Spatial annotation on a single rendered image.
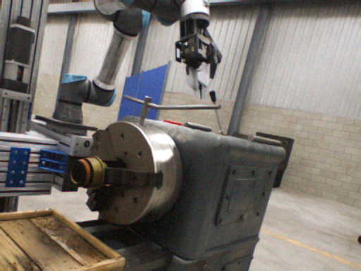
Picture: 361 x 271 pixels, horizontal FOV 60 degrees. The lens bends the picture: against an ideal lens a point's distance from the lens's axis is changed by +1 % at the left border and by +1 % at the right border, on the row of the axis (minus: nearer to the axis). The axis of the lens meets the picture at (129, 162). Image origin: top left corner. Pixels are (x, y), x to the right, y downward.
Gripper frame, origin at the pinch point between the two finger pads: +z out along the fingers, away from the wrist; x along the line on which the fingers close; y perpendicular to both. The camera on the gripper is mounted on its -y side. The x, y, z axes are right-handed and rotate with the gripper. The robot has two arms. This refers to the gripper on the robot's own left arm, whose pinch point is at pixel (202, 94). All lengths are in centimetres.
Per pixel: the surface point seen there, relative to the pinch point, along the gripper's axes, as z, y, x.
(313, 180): 20, -985, -227
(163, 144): 12.5, 3.5, -11.4
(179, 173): 21.1, -0.8, -9.4
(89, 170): 19.8, 22.9, -21.4
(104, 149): 13.1, 13.7, -25.7
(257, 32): -470, -928, -345
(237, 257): 54, -45, -15
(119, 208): 30.8, 9.8, -24.0
